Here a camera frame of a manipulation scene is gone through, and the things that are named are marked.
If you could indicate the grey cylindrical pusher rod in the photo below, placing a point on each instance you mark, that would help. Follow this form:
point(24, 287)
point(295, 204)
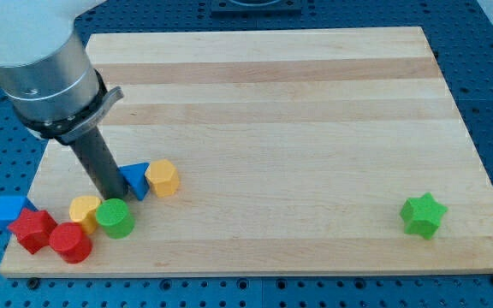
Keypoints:
point(97, 160)

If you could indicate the black flange clamp ring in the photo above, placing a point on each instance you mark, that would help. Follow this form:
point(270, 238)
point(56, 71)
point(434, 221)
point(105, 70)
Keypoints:
point(67, 130)

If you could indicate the blue triangle block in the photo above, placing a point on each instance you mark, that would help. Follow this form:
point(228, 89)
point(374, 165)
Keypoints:
point(134, 175)

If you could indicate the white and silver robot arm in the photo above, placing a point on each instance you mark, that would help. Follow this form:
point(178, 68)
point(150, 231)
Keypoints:
point(54, 88)

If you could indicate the yellow hexagon block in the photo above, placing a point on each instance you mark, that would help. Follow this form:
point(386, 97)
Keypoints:
point(162, 178)

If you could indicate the yellow heart block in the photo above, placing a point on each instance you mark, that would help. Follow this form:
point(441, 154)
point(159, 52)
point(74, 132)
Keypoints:
point(82, 210)

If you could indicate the green cylinder block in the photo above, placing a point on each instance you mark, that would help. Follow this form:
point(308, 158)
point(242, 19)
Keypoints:
point(115, 218)

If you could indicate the red cylinder block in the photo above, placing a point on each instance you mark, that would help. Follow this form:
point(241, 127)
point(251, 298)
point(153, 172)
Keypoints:
point(70, 242)

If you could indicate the blue cube block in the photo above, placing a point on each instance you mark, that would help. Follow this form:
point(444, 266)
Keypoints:
point(11, 207)

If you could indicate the red star block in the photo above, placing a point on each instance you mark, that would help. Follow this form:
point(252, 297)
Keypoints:
point(32, 229)

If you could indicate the wooden board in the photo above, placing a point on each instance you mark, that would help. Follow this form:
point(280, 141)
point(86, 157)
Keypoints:
point(296, 150)

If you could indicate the green star block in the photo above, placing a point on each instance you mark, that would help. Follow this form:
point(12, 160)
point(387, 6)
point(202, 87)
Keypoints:
point(422, 216)

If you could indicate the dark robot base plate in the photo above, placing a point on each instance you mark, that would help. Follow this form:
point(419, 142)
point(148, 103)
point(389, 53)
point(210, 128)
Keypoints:
point(241, 7)

